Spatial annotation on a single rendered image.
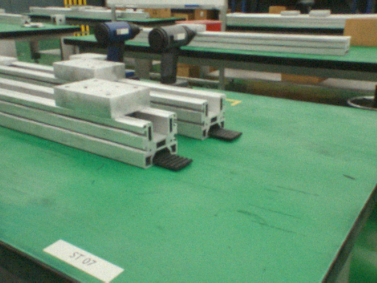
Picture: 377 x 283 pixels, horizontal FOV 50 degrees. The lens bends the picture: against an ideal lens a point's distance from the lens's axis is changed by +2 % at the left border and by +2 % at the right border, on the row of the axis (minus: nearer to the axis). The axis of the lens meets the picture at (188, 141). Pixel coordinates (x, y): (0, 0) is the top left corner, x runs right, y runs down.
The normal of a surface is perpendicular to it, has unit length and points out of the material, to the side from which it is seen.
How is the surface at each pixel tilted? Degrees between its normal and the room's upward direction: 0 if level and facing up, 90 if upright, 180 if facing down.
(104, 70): 90
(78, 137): 90
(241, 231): 0
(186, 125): 90
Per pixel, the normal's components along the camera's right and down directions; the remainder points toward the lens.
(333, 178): 0.00, -0.94
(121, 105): 0.82, 0.19
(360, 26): -0.64, 0.22
